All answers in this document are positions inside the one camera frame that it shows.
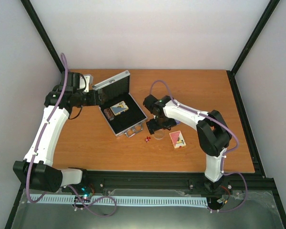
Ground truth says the blue playing card deck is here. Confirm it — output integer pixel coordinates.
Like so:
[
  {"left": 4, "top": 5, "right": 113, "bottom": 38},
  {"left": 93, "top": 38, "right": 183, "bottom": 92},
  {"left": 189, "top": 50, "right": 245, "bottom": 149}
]
[{"left": 110, "top": 101, "right": 129, "bottom": 116}]

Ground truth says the left base circuit board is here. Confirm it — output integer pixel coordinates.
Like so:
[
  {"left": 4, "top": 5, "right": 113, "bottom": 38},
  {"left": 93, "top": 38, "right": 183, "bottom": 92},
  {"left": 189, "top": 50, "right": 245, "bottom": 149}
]
[{"left": 73, "top": 184, "right": 95, "bottom": 208}]

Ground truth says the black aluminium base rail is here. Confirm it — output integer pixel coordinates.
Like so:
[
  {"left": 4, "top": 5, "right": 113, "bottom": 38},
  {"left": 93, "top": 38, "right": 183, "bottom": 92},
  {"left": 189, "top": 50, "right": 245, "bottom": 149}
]
[{"left": 72, "top": 171, "right": 278, "bottom": 197}]

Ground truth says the black frame post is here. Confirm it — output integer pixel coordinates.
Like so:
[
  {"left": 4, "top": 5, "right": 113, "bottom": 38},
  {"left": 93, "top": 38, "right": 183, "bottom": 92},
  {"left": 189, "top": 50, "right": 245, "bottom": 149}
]
[
  {"left": 20, "top": 0, "right": 64, "bottom": 73},
  {"left": 230, "top": 0, "right": 281, "bottom": 74}
]

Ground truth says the white slotted cable duct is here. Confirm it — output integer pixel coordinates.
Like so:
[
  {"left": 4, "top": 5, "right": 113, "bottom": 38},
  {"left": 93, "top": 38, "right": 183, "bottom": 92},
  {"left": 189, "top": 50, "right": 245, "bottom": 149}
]
[{"left": 39, "top": 194, "right": 208, "bottom": 208}]

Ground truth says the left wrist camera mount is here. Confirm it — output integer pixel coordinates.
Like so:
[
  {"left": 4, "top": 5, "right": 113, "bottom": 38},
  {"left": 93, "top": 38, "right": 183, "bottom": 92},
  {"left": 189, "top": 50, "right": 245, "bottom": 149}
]
[{"left": 79, "top": 74, "right": 93, "bottom": 93}]

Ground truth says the aluminium poker case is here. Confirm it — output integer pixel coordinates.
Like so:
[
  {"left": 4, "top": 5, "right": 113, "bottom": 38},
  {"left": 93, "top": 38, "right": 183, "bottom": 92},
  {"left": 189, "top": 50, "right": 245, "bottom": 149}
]
[{"left": 92, "top": 70, "right": 147, "bottom": 138}]

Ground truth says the clear acrylic dealer button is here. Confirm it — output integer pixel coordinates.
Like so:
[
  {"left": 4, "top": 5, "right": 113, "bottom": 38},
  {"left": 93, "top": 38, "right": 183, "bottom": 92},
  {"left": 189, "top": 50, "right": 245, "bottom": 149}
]
[{"left": 153, "top": 129, "right": 165, "bottom": 140}]

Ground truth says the right base wiring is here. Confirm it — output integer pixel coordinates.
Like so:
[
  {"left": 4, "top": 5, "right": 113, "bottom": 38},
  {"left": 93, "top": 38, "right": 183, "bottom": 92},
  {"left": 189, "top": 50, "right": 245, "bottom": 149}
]
[{"left": 208, "top": 185, "right": 233, "bottom": 212}]

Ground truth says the left black frame post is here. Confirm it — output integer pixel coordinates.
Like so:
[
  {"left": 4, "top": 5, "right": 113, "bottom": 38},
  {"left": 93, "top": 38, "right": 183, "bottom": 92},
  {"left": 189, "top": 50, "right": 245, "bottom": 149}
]
[{"left": 20, "top": 0, "right": 64, "bottom": 73}]

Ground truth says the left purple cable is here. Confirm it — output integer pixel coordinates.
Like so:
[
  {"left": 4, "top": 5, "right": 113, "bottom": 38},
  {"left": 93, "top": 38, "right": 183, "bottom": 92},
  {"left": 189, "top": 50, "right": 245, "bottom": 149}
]
[{"left": 25, "top": 52, "right": 69, "bottom": 204}]

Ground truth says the red playing card deck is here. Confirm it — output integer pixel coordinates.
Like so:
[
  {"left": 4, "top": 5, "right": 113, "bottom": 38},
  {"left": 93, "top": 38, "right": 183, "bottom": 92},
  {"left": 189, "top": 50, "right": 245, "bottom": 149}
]
[{"left": 169, "top": 131, "right": 186, "bottom": 149}]

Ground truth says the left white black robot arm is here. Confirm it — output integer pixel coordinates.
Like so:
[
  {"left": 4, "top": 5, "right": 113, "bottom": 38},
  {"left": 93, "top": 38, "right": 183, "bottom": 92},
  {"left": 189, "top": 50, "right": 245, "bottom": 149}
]
[{"left": 13, "top": 72, "right": 96, "bottom": 192}]

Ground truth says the right black frame post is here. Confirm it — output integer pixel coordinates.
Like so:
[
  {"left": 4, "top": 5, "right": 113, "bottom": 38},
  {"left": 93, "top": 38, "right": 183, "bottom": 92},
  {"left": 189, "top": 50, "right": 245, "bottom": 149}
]
[{"left": 230, "top": 0, "right": 281, "bottom": 74}]

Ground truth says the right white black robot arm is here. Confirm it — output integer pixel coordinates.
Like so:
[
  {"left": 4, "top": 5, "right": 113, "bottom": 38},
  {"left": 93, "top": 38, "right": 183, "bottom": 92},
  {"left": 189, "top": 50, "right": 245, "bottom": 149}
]
[{"left": 143, "top": 94, "right": 232, "bottom": 193}]

